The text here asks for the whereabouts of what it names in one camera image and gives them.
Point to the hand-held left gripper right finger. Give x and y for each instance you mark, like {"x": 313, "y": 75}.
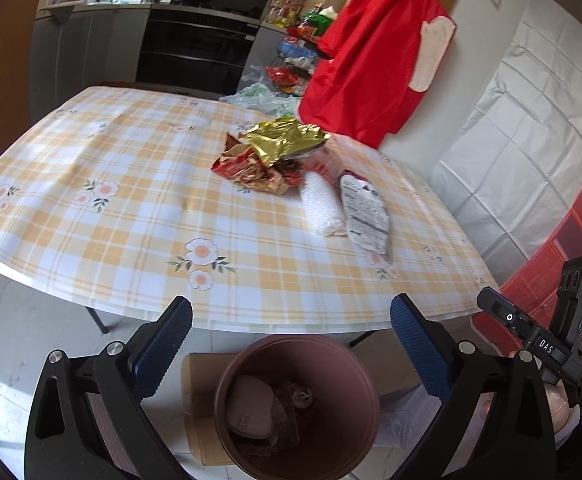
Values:
{"x": 418, "y": 345}

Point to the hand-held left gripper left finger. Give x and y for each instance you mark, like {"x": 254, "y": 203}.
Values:
{"x": 163, "y": 345}

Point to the brown plastic waste bin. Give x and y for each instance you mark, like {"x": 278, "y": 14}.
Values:
{"x": 351, "y": 410}

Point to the white rounded plastic container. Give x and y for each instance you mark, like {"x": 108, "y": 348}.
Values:
{"x": 248, "y": 405}

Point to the silver printed snack packet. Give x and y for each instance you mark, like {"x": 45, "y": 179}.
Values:
{"x": 366, "y": 215}

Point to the white foam fruit net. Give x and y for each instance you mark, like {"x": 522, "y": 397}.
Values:
{"x": 321, "y": 205}

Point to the red snack wrapper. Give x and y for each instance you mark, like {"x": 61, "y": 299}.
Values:
{"x": 236, "y": 165}

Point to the gold foil wrapper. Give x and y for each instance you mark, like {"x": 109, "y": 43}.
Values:
{"x": 281, "y": 140}

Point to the person's right hand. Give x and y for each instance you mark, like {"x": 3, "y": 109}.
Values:
{"x": 556, "y": 405}

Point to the black table leg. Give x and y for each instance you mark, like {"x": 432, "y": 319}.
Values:
{"x": 97, "y": 320}
{"x": 366, "y": 338}

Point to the white textured sheet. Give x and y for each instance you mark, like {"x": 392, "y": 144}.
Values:
{"x": 411, "y": 415}

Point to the flat cardboard box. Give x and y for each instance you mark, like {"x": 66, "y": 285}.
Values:
{"x": 196, "y": 410}

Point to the clear pinkish plastic wrapper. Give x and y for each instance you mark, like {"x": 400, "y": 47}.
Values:
{"x": 323, "y": 160}

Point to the white green plastic bags heap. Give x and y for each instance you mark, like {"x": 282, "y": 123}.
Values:
{"x": 261, "y": 97}

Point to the red apron with white patch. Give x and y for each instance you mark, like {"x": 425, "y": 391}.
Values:
{"x": 371, "y": 60}

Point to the red snack bag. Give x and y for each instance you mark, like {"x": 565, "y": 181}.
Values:
{"x": 283, "y": 80}

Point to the grey lower kitchen cabinets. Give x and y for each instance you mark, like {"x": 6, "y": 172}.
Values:
{"x": 86, "y": 55}

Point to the black built-in oven stove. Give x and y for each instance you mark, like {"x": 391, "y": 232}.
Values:
{"x": 196, "y": 45}

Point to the brown cardboard carton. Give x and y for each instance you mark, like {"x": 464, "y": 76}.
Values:
{"x": 323, "y": 2}

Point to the yellow snack packets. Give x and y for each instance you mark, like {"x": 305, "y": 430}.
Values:
{"x": 285, "y": 10}

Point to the red brick pattern wall sheet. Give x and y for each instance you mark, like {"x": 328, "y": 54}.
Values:
{"x": 546, "y": 260}

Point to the white creased wall sheet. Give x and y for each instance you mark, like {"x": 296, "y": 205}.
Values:
{"x": 521, "y": 125}

